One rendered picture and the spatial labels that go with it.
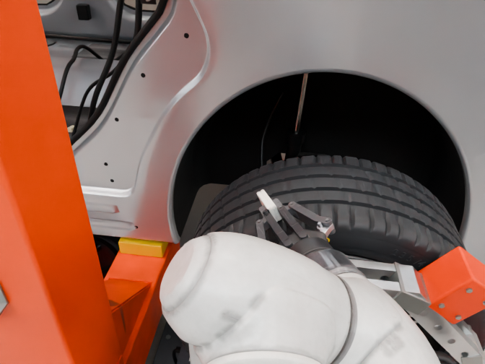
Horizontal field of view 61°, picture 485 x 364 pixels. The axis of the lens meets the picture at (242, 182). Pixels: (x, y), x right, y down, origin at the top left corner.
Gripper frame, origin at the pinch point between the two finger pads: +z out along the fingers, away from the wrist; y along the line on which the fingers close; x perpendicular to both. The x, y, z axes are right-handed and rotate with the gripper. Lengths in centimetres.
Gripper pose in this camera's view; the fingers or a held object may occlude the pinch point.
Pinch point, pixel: (268, 205)
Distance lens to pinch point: 73.9
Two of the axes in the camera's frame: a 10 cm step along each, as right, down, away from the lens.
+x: -3.9, -7.8, -4.9
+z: -2.7, -4.1, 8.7
